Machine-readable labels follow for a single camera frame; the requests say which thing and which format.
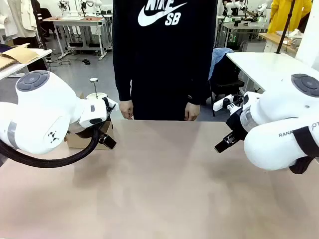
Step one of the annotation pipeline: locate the background grey desk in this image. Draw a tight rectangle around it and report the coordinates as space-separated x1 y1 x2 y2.
219 21 270 48

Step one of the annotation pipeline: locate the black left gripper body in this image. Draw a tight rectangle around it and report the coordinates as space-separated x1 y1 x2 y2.
72 119 113 139

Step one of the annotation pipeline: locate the large white table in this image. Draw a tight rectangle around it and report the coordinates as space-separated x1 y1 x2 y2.
226 51 319 97

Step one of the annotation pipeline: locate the person's left hand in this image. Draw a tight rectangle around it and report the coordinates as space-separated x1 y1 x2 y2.
184 102 201 122

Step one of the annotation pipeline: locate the person's right forearm black sleeve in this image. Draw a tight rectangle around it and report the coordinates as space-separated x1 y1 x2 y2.
114 57 133 102

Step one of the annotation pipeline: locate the black chair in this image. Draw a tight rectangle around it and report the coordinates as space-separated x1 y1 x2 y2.
208 53 245 118

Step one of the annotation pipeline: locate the hanging white coat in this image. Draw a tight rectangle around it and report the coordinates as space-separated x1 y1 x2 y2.
0 0 38 39

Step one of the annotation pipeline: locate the white power strip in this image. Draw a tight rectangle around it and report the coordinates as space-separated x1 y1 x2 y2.
213 96 235 112

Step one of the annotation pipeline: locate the brown cardboard cup carrier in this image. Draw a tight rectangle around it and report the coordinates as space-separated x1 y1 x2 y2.
65 120 115 150

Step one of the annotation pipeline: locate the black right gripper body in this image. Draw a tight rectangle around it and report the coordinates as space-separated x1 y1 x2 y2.
225 109 247 140

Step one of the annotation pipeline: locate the person's right hand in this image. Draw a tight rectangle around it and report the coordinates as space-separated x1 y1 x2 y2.
119 100 135 120

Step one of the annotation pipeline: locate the black sleeved left arm cable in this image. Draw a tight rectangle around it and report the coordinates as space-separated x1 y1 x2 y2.
0 128 100 169

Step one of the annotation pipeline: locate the white french press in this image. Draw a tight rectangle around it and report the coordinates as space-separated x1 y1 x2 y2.
86 78 108 101

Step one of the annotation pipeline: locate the black pole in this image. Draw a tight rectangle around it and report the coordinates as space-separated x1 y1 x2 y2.
275 0 297 55

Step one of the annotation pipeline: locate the person in yellow coat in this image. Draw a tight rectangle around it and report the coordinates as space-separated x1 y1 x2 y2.
267 0 313 33

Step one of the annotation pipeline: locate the person's left forearm black sleeve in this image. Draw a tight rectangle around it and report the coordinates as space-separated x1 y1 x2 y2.
187 57 214 106

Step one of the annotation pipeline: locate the person in black hoodie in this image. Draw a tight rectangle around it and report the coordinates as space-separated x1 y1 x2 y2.
112 0 218 121

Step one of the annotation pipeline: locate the brown cardboard sheet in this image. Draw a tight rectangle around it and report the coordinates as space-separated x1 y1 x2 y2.
0 44 38 70

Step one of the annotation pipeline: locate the background desk with brown mat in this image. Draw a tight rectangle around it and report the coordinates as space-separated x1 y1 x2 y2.
42 16 111 61

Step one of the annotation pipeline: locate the blue jacket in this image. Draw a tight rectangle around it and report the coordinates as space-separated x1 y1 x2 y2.
208 47 235 81

